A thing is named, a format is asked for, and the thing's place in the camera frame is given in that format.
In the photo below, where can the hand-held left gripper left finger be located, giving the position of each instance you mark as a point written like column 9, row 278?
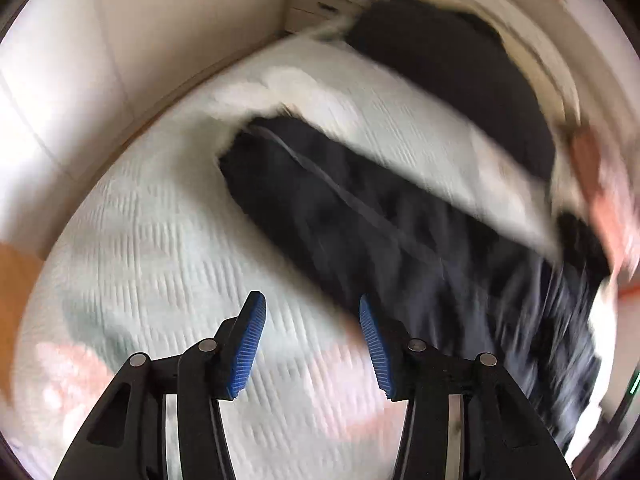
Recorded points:
column 246, row 345

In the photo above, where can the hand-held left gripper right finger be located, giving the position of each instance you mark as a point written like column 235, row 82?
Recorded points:
column 376, row 345

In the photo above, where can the black pants garment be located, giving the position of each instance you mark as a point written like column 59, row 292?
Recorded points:
column 400, row 230

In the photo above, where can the floral quilted bedspread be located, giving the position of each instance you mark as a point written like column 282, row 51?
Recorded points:
column 140, row 240

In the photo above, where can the pink folded quilt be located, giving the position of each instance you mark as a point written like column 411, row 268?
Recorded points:
column 597, row 190

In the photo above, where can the black folded garment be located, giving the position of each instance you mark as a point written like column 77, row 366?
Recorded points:
column 450, row 70

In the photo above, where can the white wardrobe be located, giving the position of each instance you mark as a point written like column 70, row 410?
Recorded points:
column 65, row 50

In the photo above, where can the white bedside cabinet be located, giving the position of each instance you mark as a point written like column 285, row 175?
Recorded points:
column 312, row 2

